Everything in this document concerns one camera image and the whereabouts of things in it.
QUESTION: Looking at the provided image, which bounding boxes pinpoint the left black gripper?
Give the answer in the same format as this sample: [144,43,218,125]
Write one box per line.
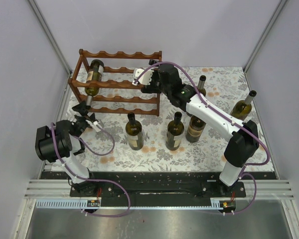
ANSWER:
[72,101,95,138]

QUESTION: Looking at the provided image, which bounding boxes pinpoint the brown wooden wine rack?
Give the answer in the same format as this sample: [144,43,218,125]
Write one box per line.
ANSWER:
[68,49,162,116]

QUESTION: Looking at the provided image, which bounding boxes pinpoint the green wine bottle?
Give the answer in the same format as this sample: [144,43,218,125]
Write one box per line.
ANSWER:
[85,59,104,108]

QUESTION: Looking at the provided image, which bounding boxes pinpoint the wine bottle brown label back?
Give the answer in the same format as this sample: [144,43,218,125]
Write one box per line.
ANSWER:
[197,75,206,96]

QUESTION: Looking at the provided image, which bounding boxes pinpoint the wine bottle brown label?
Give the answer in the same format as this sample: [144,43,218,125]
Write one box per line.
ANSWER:
[186,116,206,143]
[197,75,206,96]

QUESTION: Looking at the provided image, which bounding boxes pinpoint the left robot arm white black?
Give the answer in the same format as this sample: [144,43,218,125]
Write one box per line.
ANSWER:
[35,102,98,197]

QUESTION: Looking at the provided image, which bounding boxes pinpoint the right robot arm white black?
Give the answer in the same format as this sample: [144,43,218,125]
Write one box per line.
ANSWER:
[133,62,260,197]

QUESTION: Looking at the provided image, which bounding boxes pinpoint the wine bottle brown label front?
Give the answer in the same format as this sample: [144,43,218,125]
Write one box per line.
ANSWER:
[186,116,206,143]

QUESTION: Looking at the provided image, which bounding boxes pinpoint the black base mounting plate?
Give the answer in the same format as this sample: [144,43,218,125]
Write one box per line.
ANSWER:
[39,171,247,200]

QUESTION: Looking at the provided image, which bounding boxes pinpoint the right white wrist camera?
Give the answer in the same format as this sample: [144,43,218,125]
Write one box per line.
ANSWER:
[132,68,154,86]

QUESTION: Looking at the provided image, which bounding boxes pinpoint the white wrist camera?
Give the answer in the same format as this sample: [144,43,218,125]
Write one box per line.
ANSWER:
[132,68,154,86]
[86,119,104,132]

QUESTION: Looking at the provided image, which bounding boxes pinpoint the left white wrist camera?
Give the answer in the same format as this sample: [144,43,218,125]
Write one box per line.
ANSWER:
[86,119,104,132]

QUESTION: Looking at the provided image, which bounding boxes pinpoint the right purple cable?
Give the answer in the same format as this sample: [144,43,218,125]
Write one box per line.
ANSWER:
[134,61,271,216]

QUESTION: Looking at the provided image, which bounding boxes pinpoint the white slotted cable duct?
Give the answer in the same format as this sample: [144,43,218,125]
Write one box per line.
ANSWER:
[35,199,236,210]

